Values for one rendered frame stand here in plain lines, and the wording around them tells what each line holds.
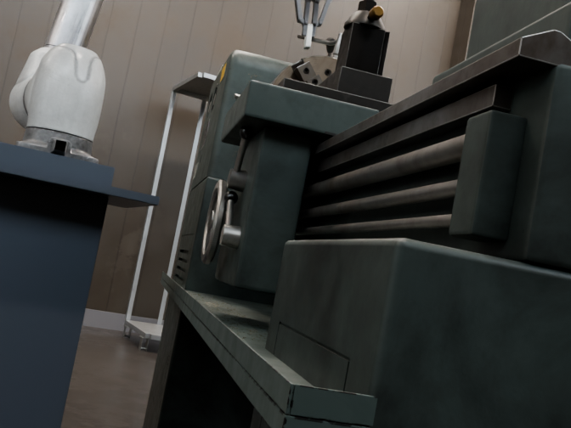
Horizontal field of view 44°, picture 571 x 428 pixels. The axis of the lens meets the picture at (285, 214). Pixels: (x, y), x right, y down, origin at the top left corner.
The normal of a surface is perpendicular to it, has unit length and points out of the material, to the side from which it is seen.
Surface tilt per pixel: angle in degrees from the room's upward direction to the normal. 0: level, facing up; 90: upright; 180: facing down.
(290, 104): 90
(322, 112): 90
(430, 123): 90
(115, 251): 90
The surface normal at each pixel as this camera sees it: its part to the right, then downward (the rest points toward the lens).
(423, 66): 0.37, 0.00
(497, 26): -0.96, -0.20
